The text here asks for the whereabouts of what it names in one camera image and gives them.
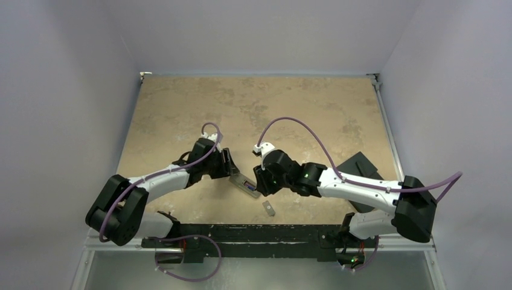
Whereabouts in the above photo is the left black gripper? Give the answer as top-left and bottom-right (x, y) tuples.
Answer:
(201, 147), (238, 178)

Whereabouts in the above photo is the white remote control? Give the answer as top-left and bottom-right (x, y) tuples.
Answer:
(229, 173), (261, 199)

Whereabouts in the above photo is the grey battery cover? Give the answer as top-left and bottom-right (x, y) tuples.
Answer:
(262, 201), (276, 216)

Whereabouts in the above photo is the purple battery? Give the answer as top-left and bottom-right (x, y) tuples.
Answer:
(244, 181), (255, 190)

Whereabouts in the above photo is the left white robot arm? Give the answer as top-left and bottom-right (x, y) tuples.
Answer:
(85, 137), (239, 247)

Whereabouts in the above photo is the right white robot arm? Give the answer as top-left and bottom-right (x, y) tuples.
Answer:
(253, 147), (437, 246)

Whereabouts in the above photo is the black flat plate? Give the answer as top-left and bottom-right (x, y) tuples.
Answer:
(336, 151), (383, 213)

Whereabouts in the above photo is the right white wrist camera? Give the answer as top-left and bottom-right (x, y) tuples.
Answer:
(252, 142), (275, 170)

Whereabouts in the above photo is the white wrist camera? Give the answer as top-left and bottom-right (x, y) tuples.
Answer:
(252, 142), (275, 170)
(202, 133), (223, 142)

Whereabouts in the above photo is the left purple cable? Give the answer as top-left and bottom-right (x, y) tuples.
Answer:
(98, 121), (223, 243)

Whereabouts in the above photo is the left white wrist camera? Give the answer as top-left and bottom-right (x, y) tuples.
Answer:
(202, 133), (223, 142)

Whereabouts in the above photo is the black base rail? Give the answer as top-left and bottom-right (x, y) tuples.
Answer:
(141, 224), (376, 263)

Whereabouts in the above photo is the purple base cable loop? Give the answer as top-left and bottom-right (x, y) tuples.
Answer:
(154, 234), (222, 283)

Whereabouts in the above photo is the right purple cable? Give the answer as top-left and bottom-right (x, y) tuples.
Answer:
(257, 117), (463, 204)

